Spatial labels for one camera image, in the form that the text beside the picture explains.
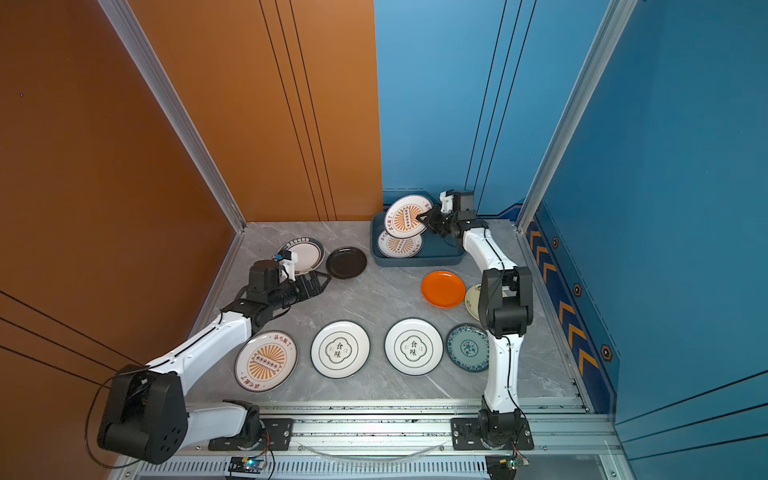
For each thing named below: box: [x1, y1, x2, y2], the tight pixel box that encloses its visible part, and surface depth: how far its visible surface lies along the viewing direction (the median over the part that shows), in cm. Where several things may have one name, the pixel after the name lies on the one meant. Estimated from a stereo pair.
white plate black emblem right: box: [384, 317, 444, 376], surface depth 89 cm
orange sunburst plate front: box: [234, 330, 298, 393], surface depth 86 cm
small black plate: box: [326, 246, 368, 280], surface depth 109 cm
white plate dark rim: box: [278, 237, 325, 276], surface depth 114 cm
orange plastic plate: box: [421, 271, 466, 309], surface depth 101 cm
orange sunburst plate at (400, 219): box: [384, 195, 433, 239], surface depth 101 cm
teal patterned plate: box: [446, 323, 490, 373], surface depth 89 cm
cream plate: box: [465, 284, 482, 321], surface depth 99 cm
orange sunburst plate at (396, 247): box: [377, 230, 424, 258], surface depth 114 cm
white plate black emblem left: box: [310, 320, 371, 380], surface depth 89 cm
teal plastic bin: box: [370, 212, 465, 267], surface depth 109 cm
